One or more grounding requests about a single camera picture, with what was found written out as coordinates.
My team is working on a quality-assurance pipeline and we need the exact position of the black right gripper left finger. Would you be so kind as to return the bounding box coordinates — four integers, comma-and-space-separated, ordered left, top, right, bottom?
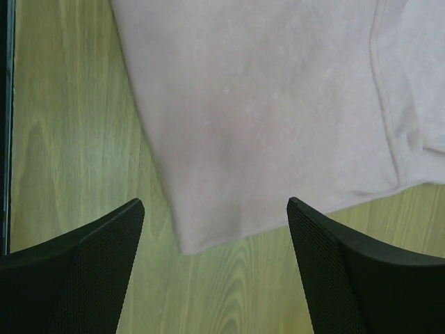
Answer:
1, 198, 145, 333

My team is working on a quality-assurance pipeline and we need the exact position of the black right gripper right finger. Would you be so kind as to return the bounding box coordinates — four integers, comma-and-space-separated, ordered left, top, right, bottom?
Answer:
286, 198, 444, 333

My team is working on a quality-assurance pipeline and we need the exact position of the dusty pink graphic t-shirt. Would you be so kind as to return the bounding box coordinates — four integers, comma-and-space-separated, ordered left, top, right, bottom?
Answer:
112, 1, 444, 255

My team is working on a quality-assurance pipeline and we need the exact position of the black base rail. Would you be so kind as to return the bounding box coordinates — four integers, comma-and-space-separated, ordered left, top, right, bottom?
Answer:
0, 0, 16, 257

